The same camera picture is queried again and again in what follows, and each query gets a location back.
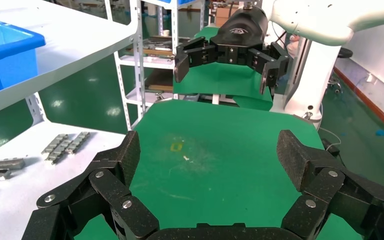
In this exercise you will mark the brown cardboard box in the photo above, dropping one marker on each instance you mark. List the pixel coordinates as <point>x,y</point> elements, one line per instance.
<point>223,15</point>

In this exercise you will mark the blue plastic bin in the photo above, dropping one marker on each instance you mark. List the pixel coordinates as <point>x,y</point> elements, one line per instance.
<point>6,66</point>

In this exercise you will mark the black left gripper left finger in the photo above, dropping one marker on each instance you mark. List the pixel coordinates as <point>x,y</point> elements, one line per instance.
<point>112,185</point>

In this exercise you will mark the small ribbed metal part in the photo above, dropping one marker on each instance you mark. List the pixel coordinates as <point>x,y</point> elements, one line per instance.
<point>3,164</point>
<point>55,143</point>
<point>78,142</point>
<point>58,153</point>

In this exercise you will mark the perforated metal rack post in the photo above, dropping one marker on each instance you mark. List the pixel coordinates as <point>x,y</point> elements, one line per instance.
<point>138,66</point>

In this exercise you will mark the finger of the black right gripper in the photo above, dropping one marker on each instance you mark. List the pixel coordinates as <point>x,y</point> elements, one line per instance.
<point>195,56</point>
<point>271,68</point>

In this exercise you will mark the white background storage rack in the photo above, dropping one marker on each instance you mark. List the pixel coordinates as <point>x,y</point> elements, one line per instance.
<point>152,62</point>

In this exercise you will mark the white robot torso column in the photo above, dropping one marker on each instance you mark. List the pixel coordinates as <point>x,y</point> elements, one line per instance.
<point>311,79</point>

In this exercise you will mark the black chair seat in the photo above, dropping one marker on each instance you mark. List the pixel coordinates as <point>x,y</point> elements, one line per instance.
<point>344,53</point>

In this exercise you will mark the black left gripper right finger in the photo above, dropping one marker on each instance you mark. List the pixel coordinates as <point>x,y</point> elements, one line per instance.
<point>321,185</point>

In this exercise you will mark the small blue floor object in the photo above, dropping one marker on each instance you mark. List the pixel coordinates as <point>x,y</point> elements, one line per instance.
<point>380,133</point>

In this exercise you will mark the green covered background table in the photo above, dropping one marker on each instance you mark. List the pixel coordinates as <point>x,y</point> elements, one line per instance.
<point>225,82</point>

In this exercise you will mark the grey metal rack shelf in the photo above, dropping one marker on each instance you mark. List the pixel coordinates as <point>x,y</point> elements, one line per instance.
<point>62,39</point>

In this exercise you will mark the green table cloth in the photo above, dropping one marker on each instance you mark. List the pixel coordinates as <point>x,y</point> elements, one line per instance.
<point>212,182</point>

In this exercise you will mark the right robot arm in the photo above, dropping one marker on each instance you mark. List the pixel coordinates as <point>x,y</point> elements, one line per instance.
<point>318,20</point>

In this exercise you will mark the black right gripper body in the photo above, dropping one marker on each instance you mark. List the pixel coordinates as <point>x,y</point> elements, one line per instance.
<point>238,33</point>

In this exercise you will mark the black power adapter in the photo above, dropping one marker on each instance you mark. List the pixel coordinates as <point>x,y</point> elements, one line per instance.
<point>331,148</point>

